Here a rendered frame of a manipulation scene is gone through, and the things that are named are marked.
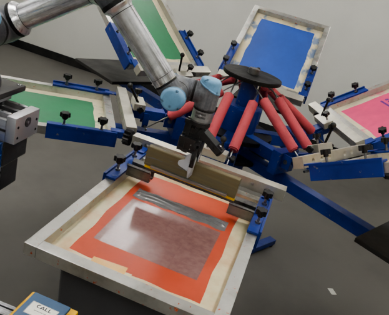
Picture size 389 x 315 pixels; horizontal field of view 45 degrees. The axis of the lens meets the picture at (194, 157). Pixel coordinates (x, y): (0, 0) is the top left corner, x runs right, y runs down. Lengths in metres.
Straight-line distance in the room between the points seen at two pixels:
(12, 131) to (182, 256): 0.66
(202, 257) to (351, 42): 4.47
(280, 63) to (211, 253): 2.03
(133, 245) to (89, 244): 0.13
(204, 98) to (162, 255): 0.52
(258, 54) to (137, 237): 2.12
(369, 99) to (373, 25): 2.66
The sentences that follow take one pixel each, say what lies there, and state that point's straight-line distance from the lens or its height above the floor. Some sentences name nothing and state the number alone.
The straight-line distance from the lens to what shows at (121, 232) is 1.52.
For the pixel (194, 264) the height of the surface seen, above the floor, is 0.96.
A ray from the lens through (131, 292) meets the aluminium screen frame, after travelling 1.28.
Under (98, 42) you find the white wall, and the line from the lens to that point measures 6.44.
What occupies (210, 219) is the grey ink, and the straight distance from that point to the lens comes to 1.70.
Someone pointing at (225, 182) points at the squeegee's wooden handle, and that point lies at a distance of 1.65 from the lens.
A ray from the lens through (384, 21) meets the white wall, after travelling 5.70.
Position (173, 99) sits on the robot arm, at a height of 1.39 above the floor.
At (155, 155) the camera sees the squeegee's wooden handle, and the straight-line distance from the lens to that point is 1.70.
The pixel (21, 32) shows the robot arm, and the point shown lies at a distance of 1.68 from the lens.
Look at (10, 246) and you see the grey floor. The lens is 2.99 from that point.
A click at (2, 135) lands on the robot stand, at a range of 1.58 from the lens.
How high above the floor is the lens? 1.81
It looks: 23 degrees down
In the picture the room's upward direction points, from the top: 16 degrees clockwise
